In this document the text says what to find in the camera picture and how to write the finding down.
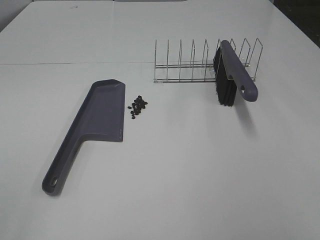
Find pile of coffee beans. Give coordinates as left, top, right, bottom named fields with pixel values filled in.
left=127, top=95, right=148, bottom=120

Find purple plastic dustpan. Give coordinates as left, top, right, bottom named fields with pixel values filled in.
left=42, top=79, right=126, bottom=196

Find purple hand brush black bristles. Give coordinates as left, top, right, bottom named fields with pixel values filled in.
left=213, top=40, right=258, bottom=107

